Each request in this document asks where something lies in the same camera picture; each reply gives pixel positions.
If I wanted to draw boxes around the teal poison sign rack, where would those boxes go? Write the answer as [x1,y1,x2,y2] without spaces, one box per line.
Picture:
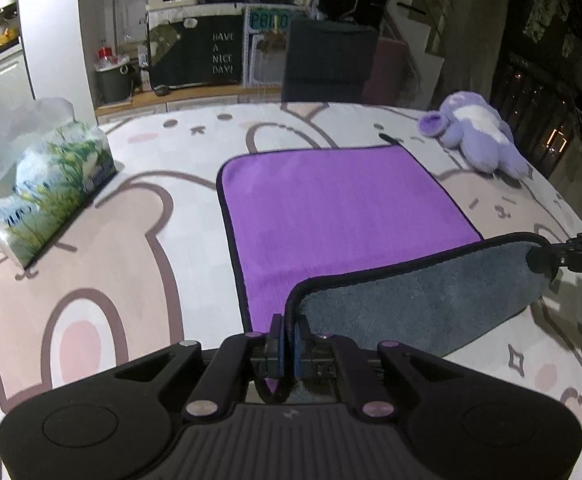
[242,3,306,88]

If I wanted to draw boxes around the black cabinet curtain with text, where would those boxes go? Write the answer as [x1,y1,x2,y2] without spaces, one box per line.
[148,14,244,90]

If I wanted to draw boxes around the maroon folded mat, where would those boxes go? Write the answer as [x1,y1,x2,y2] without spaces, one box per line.
[362,38,420,106]

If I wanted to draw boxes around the white drawer platform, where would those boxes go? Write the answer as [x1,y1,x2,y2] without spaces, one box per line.
[94,84,282,118]

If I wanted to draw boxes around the bunny print table cover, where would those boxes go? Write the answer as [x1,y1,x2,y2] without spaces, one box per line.
[0,103,582,479]

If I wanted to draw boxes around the green floral tissue pack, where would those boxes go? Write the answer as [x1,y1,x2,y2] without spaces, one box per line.
[0,98,117,269]

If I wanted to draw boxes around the dark floor chair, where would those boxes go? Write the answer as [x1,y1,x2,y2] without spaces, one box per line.
[281,18,379,103]

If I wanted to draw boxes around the grey trash bin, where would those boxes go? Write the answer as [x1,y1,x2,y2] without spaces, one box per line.
[94,47,132,104]

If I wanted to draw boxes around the purple plush toy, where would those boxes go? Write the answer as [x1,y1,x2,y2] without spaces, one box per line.
[418,91,528,180]

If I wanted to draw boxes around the purple and grey towel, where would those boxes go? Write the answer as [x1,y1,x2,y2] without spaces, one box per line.
[215,131,560,406]

